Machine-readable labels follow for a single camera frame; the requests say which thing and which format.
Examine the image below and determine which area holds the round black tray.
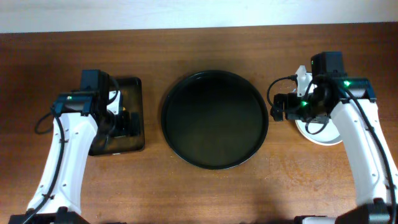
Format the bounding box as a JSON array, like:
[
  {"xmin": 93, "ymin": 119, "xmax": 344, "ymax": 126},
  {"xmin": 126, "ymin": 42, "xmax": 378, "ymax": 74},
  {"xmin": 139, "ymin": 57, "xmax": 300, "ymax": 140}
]
[{"xmin": 160, "ymin": 70, "xmax": 269, "ymax": 170}]

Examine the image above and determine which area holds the cream white plate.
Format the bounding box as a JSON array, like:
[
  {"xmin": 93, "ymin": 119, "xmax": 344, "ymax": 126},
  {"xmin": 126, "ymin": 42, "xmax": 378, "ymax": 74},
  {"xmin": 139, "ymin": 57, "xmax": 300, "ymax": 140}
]
[{"xmin": 295, "ymin": 119, "xmax": 342, "ymax": 146}]

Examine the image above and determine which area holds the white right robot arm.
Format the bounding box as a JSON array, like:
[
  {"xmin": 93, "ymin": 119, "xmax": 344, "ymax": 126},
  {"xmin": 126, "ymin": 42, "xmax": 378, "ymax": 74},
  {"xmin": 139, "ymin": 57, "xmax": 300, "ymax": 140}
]
[{"xmin": 267, "ymin": 75, "xmax": 397, "ymax": 223}]

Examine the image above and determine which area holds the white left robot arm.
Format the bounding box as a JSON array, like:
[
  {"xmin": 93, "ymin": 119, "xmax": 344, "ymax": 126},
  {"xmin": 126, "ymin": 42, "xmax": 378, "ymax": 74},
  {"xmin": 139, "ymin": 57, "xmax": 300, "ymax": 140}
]
[{"xmin": 9, "ymin": 91, "xmax": 144, "ymax": 223}]

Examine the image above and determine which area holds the rectangular black tray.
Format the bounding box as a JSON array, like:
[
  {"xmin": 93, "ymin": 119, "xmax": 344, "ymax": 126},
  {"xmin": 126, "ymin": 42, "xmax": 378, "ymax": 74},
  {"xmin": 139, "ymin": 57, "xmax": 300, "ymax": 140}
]
[{"xmin": 88, "ymin": 77, "xmax": 145, "ymax": 156}]

